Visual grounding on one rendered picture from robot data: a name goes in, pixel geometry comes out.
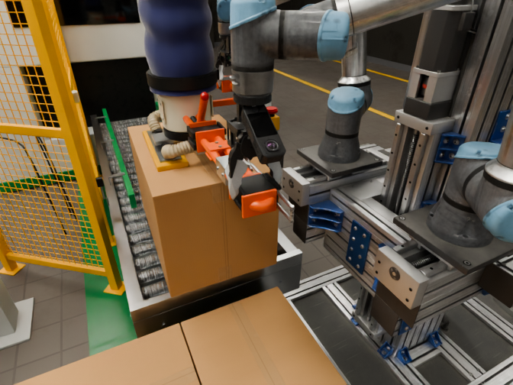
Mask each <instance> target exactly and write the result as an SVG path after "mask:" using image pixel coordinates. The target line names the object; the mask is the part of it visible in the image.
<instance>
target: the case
mask: <svg viewBox="0 0 513 385"><path fill-rule="evenodd" d="M127 130H128V134H129V138H130V143H131V149H132V153H133V157H134V164H135V168H136V172H137V178H138V182H139V187H140V194H141V198H142V202H143V205H144V211H145V213H146V217H147V221H148V224H149V226H150V231H151V234H152V236H153V241H154V244H155V246H156V251H157V253H158V257H159V259H160V263H161V267H162V269H163V274H164V277H165V279H166V284H167V286H168V290H169V294H170V296H171V297H174V296H178V295H181V294H183V293H188V292H191V291H193V290H197V289H200V288H202V287H205V286H210V285H212V284H215V283H219V282H221V281H224V280H229V279H231V278H234V277H238V276H240V275H243V274H245V273H250V272H253V271H255V270H259V269H262V268H264V267H269V266H272V265H274V264H277V244H278V225H279V210H278V208H276V211H273V212H267V213H264V214H261V215H255V216H252V217H249V218H242V211H241V210H240V209H239V208H238V206H237V204H236V203H235V201H234V200H233V199H229V189H228V186H226V185H225V184H224V183H223V181H222V180H221V178H220V177H219V175H218V174H217V171H216V164H215V162H214V161H213V160H209V158H208V156H207V155H206V154H200V155H197V153H196V152H193V153H190V154H186V155H184V156H185V157H186V159H187V161H188V162H189V166H188V167H183V168H178V169H174V170H166V171H161V172H158V171H157V170H156V167H155V164H154V162H153V159H152V157H151V155H150V152H149V149H148V147H147V144H146V141H145V140H144V136H143V133H142V132H143V131H147V130H150V127H149V125H138V126H133V127H128V128H127ZM250 163H253V164H254V165H255V166H256V167H257V169H258V170H259V171H260V172H261V173H268V174H269V172H270V169H269V167H268V166H267V165H266V164H261V163H260V162H259V160H258V157H253V159H252V160H250ZM270 176H271V175H270Z"/></svg>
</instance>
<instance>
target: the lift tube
mask: <svg viewBox="0 0 513 385"><path fill-rule="evenodd" d="M138 12H139V15H140V19H141V20H142V22H143V24H144V27H145V33H144V50H145V54H146V58H147V62H148V65H149V67H150V70H151V73H152V74H153V75H156V76H161V77H171V78H180V77H190V76H200V75H203V74H206V73H210V72H211V71H212V70H214V63H215V55H214V50H213V46H212V43H211V39H210V36H209V34H210V30H211V25H212V15H211V10H210V8H209V5H208V0H139V1H138ZM216 88H217V85H216V83H215V84H214V85H213V86H211V87H208V88H205V89H198V90H192V91H181V92H173V91H163V90H158V89H153V88H151V87H150V91H151V92H153V93H155V94H157V95H167V96H189V95H200V94H202V93H203V92H211V91H213V90H214V89H216Z"/></svg>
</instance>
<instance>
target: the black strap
mask: <svg viewBox="0 0 513 385"><path fill-rule="evenodd" d="M146 74H147V83H148V86H150V87H151V88H153V89H158V90H163V91H173V92H181V91H192V90H198V89H205V88H208V87H211V86H213V85H214V84H215V83H216V82H217V81H218V80H219V79H220V78H219V69H217V68H216V67H214V70H212V71H211V72H210V73H206V74H203V75H200V76H190V77H180V78H171V77H161V76H156V75H153V74H152V73H151V70H150V69H149V70H148V71H147V72H146Z"/></svg>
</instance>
